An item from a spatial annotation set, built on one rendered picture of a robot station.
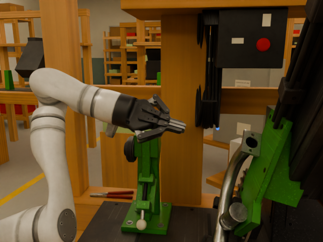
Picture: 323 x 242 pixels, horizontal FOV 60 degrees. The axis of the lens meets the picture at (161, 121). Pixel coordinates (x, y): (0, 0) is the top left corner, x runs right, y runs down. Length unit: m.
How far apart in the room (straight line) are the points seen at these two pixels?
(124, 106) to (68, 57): 0.41
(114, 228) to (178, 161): 0.29
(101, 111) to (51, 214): 0.23
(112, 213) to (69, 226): 0.38
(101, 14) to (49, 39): 10.70
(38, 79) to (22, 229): 0.30
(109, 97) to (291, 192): 0.41
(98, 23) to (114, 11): 0.77
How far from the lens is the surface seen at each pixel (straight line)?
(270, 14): 0.80
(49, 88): 0.66
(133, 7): 0.79
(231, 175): 0.72
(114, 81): 10.79
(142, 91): 0.99
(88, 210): 1.01
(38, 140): 0.61
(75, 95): 0.64
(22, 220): 0.57
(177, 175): 0.97
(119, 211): 0.94
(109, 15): 11.54
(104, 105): 0.62
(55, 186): 0.56
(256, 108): 1.00
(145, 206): 0.79
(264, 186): 0.57
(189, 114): 0.90
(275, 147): 0.55
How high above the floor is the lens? 1.39
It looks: 13 degrees down
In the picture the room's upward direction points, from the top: straight up
